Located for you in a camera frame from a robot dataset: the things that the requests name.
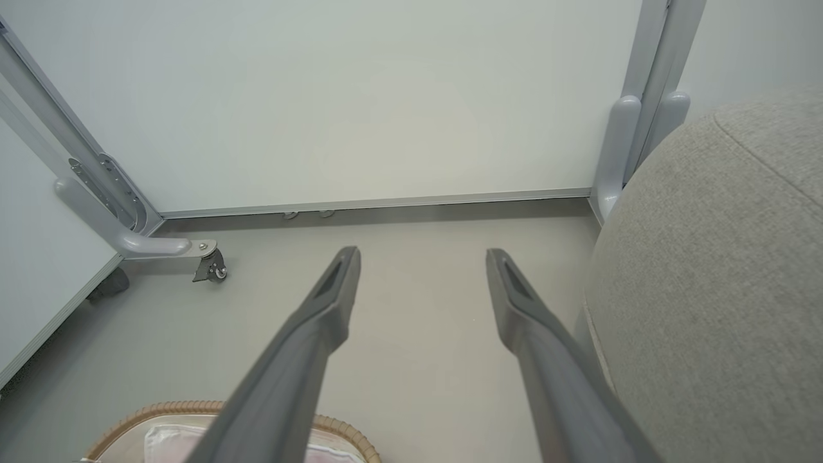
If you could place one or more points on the grey fabric sofa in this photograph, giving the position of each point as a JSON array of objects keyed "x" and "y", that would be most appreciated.
[{"x": 720, "y": 289}]

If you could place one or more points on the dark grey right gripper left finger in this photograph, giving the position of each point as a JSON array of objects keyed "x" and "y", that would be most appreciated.
[{"x": 302, "y": 360}]

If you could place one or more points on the grey partition support leg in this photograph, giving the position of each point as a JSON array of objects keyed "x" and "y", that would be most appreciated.
[
  {"x": 122, "y": 238},
  {"x": 620, "y": 148}
]

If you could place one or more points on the dark caster wheel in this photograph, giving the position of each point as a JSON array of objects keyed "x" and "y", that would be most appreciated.
[{"x": 110, "y": 284}]

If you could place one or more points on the white partition panel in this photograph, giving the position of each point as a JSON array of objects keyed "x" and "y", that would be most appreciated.
[
  {"x": 32, "y": 257},
  {"x": 752, "y": 45},
  {"x": 360, "y": 103}
]

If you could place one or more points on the small grey caster wheel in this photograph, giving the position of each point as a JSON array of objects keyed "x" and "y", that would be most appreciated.
[{"x": 212, "y": 265}]

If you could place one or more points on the white basket with brown rim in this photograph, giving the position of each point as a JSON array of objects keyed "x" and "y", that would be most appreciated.
[{"x": 193, "y": 407}]

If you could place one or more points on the white fabric basket liner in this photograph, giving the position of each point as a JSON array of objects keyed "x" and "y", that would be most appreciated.
[{"x": 161, "y": 444}]

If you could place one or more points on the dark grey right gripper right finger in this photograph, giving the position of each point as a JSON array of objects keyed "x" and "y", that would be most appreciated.
[{"x": 553, "y": 373}]

